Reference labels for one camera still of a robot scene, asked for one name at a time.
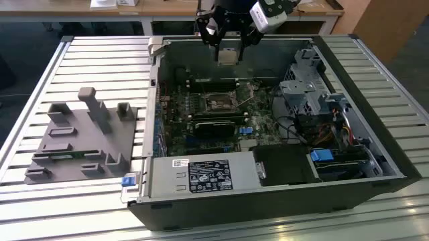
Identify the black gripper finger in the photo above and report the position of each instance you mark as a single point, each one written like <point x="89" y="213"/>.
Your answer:
<point x="217" y="22"/>
<point x="241" y="30"/>

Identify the silver square CPU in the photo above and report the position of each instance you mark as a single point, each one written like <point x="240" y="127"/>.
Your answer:
<point x="228" y="57"/>

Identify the black RAM slot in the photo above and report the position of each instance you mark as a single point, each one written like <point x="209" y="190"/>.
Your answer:
<point x="220" y="80"/>
<point x="217" y="115"/>

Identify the CPU socket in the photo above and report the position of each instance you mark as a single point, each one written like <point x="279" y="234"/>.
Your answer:
<point x="220" y="101"/>

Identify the grey white box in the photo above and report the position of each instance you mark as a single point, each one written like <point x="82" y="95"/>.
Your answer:
<point x="127" y="2"/>

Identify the silver metal drive cage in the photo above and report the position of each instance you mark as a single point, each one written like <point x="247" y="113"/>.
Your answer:
<point x="296" y="88"/>

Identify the green motherboard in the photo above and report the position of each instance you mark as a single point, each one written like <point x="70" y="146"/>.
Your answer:
<point x="264" y="120"/>

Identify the blue motherboard connector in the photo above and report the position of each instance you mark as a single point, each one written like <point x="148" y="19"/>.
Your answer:
<point x="244" y="130"/>

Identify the black graphics card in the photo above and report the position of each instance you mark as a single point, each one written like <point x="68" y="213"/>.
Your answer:
<point x="213" y="129"/>

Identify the wooden cabinet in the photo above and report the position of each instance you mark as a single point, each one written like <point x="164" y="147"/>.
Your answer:
<point x="384" y="25"/>

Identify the small silver heatsink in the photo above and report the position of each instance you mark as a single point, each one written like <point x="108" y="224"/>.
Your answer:
<point x="247" y="143"/>

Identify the wooden desk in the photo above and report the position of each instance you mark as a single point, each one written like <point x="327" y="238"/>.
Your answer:
<point x="49" y="10"/>

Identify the black plastic shroud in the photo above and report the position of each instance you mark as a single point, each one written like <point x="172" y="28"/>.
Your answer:
<point x="280" y="163"/>

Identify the blue disk carrier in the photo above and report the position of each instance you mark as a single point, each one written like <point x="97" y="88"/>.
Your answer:
<point x="320" y="155"/>

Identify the silver power supply unit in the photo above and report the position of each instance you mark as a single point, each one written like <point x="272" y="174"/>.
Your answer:
<point x="167" y="175"/>

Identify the grey parts rack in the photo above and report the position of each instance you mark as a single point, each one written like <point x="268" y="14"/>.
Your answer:
<point x="82" y="150"/>

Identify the green RAM stick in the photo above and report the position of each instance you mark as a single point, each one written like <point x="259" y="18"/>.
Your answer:
<point x="77" y="153"/>

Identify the blue case latch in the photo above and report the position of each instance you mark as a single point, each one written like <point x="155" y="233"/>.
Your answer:
<point x="127" y="182"/>

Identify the open black PC case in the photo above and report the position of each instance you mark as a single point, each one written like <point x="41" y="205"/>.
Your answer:
<point x="233" y="213"/>

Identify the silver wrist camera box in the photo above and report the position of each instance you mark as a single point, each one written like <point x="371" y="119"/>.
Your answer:
<point x="267" y="15"/>

